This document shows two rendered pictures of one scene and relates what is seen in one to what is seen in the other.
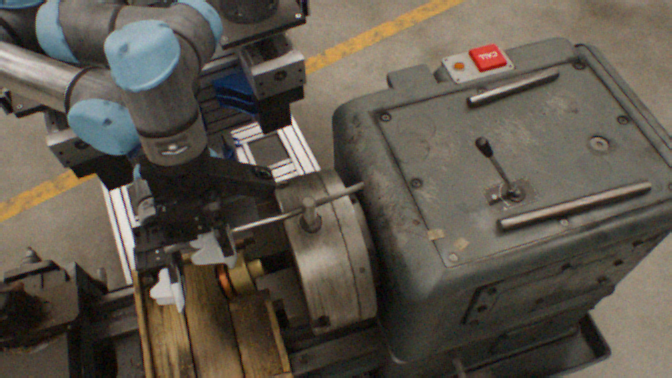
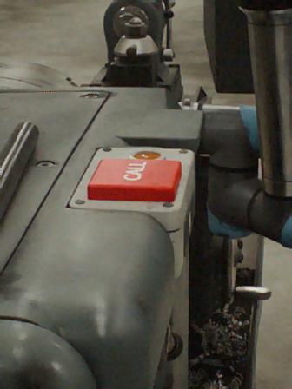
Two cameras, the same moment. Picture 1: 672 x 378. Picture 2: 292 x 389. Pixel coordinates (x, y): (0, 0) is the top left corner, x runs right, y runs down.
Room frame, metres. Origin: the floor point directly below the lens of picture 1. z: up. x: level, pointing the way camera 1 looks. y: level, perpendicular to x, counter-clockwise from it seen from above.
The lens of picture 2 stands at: (1.10, -0.99, 1.51)
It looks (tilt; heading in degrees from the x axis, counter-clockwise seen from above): 20 degrees down; 112
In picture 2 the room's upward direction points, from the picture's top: 1 degrees counter-clockwise
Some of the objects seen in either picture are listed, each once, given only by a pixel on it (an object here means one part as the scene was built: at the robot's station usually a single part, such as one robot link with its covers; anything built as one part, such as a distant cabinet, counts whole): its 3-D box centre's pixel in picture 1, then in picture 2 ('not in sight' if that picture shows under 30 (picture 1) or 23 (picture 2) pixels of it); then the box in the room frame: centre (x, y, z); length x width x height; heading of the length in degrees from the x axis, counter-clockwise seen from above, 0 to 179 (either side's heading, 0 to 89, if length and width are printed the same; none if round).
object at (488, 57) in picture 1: (487, 58); (136, 184); (0.83, -0.34, 1.26); 0.06 x 0.06 x 0.02; 15
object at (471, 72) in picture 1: (475, 71); (136, 208); (0.82, -0.32, 1.23); 0.13 x 0.08 x 0.05; 105
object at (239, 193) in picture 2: not in sight; (240, 199); (0.70, 0.38, 0.98); 0.11 x 0.08 x 0.11; 148
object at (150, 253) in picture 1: (159, 248); not in sight; (0.53, 0.36, 1.08); 0.12 x 0.09 x 0.08; 15
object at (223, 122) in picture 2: (153, 187); (235, 132); (0.68, 0.39, 1.07); 0.11 x 0.08 x 0.09; 15
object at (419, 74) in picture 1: (412, 85); (156, 137); (0.78, -0.18, 1.24); 0.09 x 0.08 x 0.03; 105
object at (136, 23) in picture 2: not in sight; (136, 27); (0.42, 0.67, 1.17); 0.04 x 0.04 x 0.03
